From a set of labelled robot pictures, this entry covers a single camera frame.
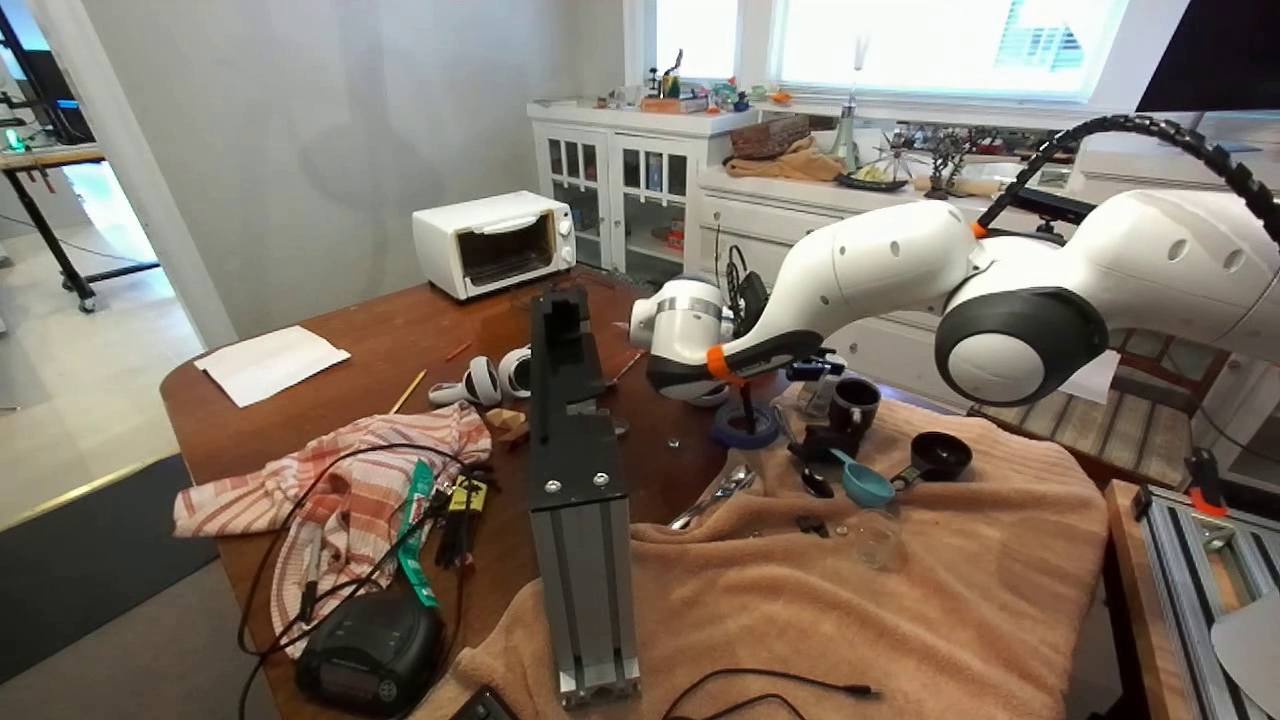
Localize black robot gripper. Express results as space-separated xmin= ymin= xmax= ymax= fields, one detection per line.
xmin=699 ymin=330 xmax=824 ymax=445

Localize clear drinking glass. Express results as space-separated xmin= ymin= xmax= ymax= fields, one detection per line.
xmin=847 ymin=512 xmax=902 ymax=575

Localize dark mug with metallic rim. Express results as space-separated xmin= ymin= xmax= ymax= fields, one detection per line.
xmin=824 ymin=373 xmax=882 ymax=454

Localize teal plastic measuring cup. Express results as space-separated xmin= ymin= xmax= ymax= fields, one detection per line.
xmin=824 ymin=445 xmax=901 ymax=512

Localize black measuring cup green label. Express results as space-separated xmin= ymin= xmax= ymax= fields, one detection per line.
xmin=882 ymin=427 xmax=974 ymax=502

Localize white dresser with drawers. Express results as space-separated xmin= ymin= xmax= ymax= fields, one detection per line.
xmin=688 ymin=163 xmax=1280 ymax=406

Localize small brown lump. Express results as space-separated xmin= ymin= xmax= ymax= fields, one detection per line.
xmin=481 ymin=406 xmax=534 ymax=448

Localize white glass door cabinet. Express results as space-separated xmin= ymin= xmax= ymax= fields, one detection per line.
xmin=525 ymin=101 xmax=751 ymax=308

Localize dark shallow bowl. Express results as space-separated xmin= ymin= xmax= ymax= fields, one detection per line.
xmin=834 ymin=156 xmax=920 ymax=200

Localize white headphones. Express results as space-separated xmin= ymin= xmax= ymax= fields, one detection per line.
xmin=424 ymin=346 xmax=539 ymax=413

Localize brown woven basket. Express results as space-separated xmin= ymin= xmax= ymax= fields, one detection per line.
xmin=724 ymin=114 xmax=818 ymax=167

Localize orange terry towel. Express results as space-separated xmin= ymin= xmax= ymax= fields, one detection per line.
xmin=410 ymin=395 xmax=1117 ymax=720

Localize glass bottle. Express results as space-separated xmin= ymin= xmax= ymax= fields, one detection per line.
xmin=829 ymin=92 xmax=869 ymax=181

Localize yellow and black tool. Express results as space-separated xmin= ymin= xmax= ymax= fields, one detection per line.
xmin=436 ymin=467 xmax=495 ymax=571

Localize dark metal figurine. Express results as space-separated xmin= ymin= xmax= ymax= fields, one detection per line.
xmin=925 ymin=128 xmax=971 ymax=204

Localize white toaster oven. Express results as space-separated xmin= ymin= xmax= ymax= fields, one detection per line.
xmin=408 ymin=188 xmax=578 ymax=306

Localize orange tray with tools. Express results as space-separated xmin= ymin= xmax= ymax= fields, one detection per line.
xmin=632 ymin=50 xmax=702 ymax=122

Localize white paper sheet on cushion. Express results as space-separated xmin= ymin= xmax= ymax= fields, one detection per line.
xmin=1069 ymin=348 xmax=1123 ymax=410

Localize thin wooden stick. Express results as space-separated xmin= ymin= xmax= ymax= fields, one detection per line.
xmin=385 ymin=367 xmax=436 ymax=420

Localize red striped cloth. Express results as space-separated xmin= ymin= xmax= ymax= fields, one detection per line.
xmin=168 ymin=406 xmax=501 ymax=659

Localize bright window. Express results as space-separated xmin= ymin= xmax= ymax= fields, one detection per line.
xmin=620 ymin=0 xmax=1183 ymax=114

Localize wooden chair striped cushion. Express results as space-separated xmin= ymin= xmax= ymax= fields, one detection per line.
xmin=967 ymin=325 xmax=1280 ymax=493

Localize light wooden board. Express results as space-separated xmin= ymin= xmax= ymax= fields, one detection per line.
xmin=1100 ymin=476 xmax=1207 ymax=720

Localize black clock radio box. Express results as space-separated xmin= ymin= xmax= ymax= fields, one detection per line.
xmin=292 ymin=580 xmax=452 ymax=720

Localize red and black clamp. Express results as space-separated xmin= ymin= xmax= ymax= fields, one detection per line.
xmin=1180 ymin=448 xmax=1232 ymax=522

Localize white paper sheet on wood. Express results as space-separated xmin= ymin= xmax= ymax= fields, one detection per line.
xmin=191 ymin=319 xmax=354 ymax=413

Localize white round plate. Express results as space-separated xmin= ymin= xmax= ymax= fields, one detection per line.
xmin=1207 ymin=587 xmax=1280 ymax=720

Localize dark floor mat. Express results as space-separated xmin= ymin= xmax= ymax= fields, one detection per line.
xmin=0 ymin=448 xmax=224 ymax=689

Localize black plastic bracket block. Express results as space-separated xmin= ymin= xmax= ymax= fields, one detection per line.
xmin=784 ymin=420 xmax=841 ymax=473

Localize silver spoon with bent handle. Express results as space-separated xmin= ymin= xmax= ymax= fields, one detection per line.
xmin=668 ymin=462 xmax=760 ymax=542

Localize aluminium extrusion post black mount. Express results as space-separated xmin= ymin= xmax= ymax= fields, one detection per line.
xmin=525 ymin=284 xmax=646 ymax=712

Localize thin black cable with plug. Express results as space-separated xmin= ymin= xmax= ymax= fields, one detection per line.
xmin=659 ymin=664 xmax=882 ymax=720

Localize green handled tool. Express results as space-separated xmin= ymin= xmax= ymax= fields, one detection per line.
xmin=390 ymin=456 xmax=445 ymax=618

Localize black camera on rod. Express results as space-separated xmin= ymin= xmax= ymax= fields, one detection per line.
xmin=1020 ymin=188 xmax=1095 ymax=232

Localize long black cable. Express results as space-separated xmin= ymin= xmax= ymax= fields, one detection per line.
xmin=233 ymin=438 xmax=473 ymax=720

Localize black corrugated cable conduit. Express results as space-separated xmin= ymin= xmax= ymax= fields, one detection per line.
xmin=974 ymin=109 xmax=1280 ymax=249

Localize black frame wooden desk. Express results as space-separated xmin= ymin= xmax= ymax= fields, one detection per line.
xmin=0 ymin=6 xmax=164 ymax=319

